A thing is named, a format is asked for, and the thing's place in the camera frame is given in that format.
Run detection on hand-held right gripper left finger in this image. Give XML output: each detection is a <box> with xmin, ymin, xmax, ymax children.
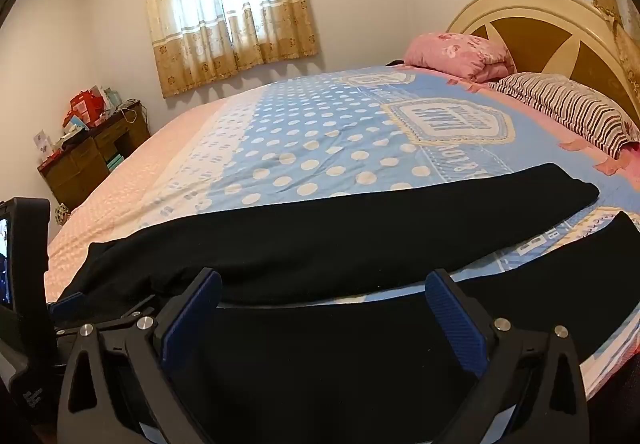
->
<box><xmin>56</xmin><ymin>267</ymin><xmax>223</xmax><ymax>444</ymax></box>

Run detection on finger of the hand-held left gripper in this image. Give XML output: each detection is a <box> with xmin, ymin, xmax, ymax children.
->
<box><xmin>49</xmin><ymin>291</ymin><xmax>157</xmax><ymax>325</ymax></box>

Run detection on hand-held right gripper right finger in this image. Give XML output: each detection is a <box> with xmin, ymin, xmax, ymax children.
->
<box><xmin>425</xmin><ymin>268</ymin><xmax>592</xmax><ymax>444</ymax></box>

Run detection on black pants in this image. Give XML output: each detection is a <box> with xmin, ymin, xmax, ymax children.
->
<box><xmin>56</xmin><ymin>163</ymin><xmax>640</xmax><ymax>444</ymax></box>

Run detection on brown wooden desk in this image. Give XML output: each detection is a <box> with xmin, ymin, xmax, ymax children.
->
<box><xmin>37</xmin><ymin>101</ymin><xmax>152</xmax><ymax>212</ymax></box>

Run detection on red gift box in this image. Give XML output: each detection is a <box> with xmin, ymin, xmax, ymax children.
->
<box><xmin>62</xmin><ymin>90</ymin><xmax>107</xmax><ymax>129</ymax></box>

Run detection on blue dotted bed sheet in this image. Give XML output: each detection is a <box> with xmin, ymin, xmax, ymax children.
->
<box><xmin>44</xmin><ymin>64</ymin><xmax>640</xmax><ymax>400</ymax></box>

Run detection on striped pillow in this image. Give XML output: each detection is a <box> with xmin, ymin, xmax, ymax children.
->
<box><xmin>487</xmin><ymin>72</ymin><xmax>640</xmax><ymax>160</ymax></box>

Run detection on cream wooden headboard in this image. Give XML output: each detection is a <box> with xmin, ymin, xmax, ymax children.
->
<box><xmin>446</xmin><ymin>0</ymin><xmax>640</xmax><ymax>127</ymax></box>

